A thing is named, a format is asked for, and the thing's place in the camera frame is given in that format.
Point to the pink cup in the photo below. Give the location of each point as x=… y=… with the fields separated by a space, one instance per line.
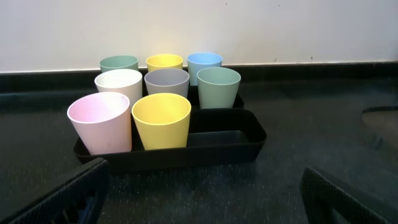
x=102 y=130

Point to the steel sink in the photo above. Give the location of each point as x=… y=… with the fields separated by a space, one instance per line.
x=385 y=124

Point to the white cup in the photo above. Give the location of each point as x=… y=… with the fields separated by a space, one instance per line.
x=119 y=84

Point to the black tray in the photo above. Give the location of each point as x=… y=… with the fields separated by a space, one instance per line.
x=217 y=149

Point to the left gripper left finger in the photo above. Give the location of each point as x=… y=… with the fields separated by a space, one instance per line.
x=68 y=199

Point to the yellow cup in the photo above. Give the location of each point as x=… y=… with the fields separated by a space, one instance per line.
x=164 y=62
x=161 y=130

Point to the green cup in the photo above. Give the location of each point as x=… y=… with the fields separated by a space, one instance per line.
x=118 y=63
x=217 y=90

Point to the blue cup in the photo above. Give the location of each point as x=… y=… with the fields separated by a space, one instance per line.
x=203 y=62

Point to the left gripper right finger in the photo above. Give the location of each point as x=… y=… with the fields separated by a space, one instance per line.
x=326 y=202

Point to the grey cup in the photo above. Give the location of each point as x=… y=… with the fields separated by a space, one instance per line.
x=168 y=82

